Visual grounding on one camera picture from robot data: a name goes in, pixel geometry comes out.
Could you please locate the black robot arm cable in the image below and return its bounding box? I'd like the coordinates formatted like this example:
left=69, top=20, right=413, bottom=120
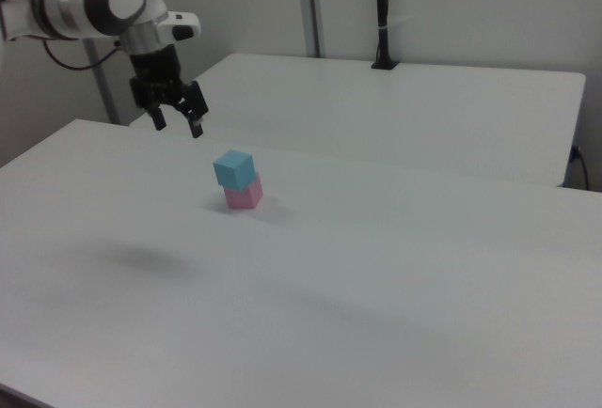
left=43, top=37, right=119, bottom=71

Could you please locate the white side table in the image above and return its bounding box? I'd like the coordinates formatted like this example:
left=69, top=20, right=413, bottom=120
left=127, top=52, right=587, bottom=189

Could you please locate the black cable at table end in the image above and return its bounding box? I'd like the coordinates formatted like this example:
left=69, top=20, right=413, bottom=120
left=570, top=144, right=592, bottom=191

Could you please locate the pink cube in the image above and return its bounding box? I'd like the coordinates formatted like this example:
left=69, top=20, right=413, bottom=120
left=222, top=173, right=264, bottom=211

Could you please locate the grey aluminium wall post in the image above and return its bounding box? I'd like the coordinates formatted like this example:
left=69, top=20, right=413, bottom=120
left=294, top=0, right=326, bottom=58

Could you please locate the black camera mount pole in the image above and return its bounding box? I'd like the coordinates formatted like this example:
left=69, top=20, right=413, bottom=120
left=371, top=0, right=401, bottom=71

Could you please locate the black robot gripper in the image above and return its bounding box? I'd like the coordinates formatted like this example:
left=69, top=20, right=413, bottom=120
left=127, top=44, right=210, bottom=140

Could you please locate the grey aluminium frame post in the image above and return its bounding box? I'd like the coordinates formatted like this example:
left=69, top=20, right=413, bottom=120
left=83, top=37, right=128, bottom=126

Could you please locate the blue cube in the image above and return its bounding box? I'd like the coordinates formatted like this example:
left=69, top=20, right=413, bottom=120
left=212, top=149, right=256, bottom=192

